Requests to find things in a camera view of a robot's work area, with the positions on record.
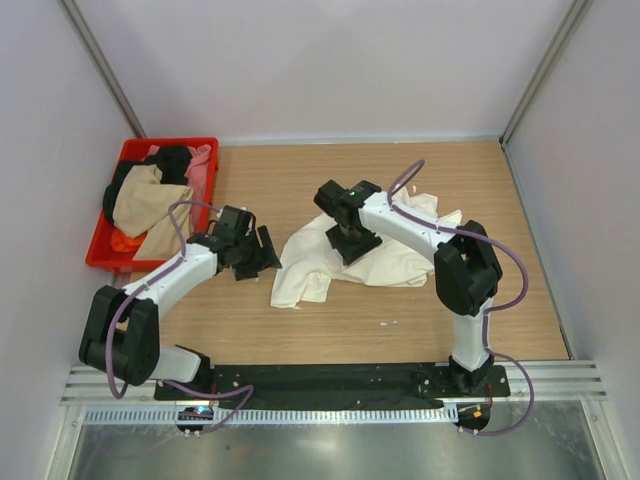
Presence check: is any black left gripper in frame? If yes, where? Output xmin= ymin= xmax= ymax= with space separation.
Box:
xmin=233 ymin=226 xmax=281 ymax=281

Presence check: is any white t-shirt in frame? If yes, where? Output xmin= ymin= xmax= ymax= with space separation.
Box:
xmin=271 ymin=213 xmax=435 ymax=308

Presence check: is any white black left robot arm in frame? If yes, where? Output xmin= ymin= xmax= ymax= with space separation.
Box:
xmin=79 ymin=206 xmax=281 ymax=400

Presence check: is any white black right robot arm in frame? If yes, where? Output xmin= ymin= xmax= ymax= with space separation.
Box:
xmin=314 ymin=180 xmax=503 ymax=396

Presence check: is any pink t-shirt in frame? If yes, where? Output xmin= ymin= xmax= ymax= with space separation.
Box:
xmin=148 ymin=145 xmax=212 ymax=201

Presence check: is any beige t-shirt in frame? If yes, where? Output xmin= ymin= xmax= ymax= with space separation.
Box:
xmin=113 ymin=165 xmax=193 ymax=260

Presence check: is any black t-shirt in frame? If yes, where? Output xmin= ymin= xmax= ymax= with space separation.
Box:
xmin=102 ymin=145 xmax=192 ymax=226

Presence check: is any orange t-shirt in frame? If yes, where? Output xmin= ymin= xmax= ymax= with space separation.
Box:
xmin=110 ymin=228 xmax=147 ymax=253

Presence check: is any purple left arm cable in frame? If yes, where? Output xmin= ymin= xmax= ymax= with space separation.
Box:
xmin=104 ymin=199 xmax=255 ymax=435

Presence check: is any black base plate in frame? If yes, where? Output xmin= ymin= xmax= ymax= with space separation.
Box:
xmin=185 ymin=362 xmax=511 ymax=411

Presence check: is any aluminium rail frame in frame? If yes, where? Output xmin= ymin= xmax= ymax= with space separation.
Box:
xmin=48 ymin=360 xmax=635 ymax=479

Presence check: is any grey metal corner post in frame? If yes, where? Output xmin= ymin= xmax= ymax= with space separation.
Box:
xmin=58 ymin=0 xmax=147 ymax=138

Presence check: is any grey right corner post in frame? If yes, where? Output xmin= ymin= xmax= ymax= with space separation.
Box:
xmin=499 ymin=0 xmax=593 ymax=151

